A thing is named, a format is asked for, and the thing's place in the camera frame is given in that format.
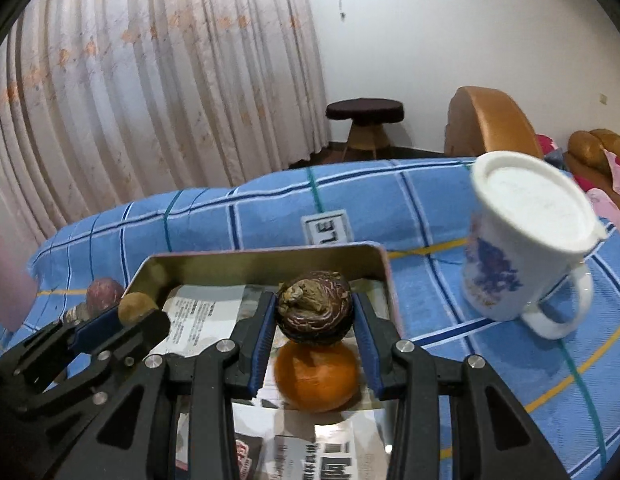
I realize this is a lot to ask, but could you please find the round brown fruit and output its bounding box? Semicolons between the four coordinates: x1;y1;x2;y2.
118;291;160;329

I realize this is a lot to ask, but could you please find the orange brown sofa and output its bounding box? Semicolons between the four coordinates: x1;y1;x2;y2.
564;129;620;196

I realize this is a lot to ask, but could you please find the pale floral curtain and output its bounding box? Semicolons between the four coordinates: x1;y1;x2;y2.
0;0;331;263

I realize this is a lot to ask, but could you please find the printed paper sheet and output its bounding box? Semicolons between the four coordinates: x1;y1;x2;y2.
162;282;393;480

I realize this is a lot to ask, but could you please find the white mug lid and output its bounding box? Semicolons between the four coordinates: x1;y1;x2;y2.
470;151;606;254

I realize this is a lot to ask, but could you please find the rectangular metal tin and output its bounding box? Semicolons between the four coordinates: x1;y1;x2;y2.
122;242;403;480

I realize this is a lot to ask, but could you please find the pink cloth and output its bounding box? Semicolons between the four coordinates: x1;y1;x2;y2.
584;149;620;233

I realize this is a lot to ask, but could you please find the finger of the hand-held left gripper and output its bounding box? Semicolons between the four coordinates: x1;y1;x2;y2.
65;311;171;411
11;306;124;388

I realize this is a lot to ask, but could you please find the wrinkled dark passion fruit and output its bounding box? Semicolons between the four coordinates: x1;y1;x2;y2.
276;270;354;347

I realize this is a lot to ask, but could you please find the brown leather chair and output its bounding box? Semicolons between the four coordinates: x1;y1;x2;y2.
444;86;545;159

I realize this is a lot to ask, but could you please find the small grey round object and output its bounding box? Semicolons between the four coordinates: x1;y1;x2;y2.
63;302;94;327

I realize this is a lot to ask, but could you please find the red cloth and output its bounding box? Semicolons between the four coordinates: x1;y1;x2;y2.
536;134;563;165

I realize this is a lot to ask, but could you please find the smooth purple passion fruit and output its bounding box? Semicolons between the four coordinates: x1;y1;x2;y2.
86;278;126;319

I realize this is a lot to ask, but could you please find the round dark stool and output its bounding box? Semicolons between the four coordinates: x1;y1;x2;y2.
325;98;405;162

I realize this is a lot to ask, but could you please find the orange tangerine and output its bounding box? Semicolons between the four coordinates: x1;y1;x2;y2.
273;341;361;413

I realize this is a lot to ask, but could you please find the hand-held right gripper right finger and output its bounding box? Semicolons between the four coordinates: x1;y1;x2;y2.
352;291;571;480

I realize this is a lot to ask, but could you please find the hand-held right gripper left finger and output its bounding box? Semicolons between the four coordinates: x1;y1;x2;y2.
55;290;275;480

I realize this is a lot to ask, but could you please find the white mug with blue print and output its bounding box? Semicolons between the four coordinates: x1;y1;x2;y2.
462;151;606;339

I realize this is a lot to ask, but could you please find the blue plaid blanket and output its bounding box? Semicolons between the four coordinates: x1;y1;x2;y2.
0;157;620;480

